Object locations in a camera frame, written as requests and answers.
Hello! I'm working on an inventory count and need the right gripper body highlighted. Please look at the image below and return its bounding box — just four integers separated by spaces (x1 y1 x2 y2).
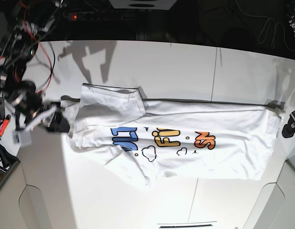
9 101 62 133

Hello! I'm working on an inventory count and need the white printed t-shirt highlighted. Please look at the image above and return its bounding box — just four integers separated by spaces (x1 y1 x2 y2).
63 85 284 189

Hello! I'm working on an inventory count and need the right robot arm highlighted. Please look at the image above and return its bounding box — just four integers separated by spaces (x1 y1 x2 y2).
0 0 70 133

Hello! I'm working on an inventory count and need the black power strip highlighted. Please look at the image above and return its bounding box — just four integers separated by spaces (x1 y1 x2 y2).
63 11 136 21

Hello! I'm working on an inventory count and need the white box at top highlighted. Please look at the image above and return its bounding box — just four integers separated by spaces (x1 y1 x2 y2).
109 0 177 10

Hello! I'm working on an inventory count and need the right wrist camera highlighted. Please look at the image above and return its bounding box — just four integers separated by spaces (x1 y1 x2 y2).
12 131 32 147

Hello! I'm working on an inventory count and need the orange handled tool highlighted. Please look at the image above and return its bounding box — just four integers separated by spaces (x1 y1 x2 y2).
0 114 11 140

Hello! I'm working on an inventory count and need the white cable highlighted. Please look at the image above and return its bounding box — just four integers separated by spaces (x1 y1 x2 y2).
256 14 295 52

